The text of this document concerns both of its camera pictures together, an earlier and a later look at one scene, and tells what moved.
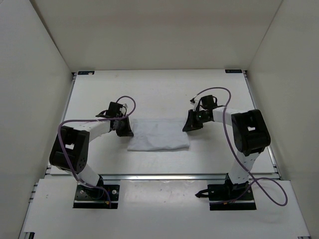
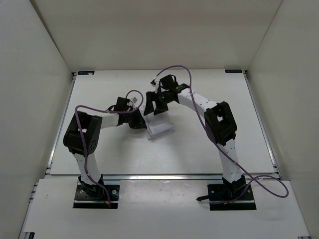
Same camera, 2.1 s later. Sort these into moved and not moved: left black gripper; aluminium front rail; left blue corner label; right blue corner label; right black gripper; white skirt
Moved: right black gripper; white skirt; left black gripper
Not moved: right blue corner label; aluminium front rail; left blue corner label
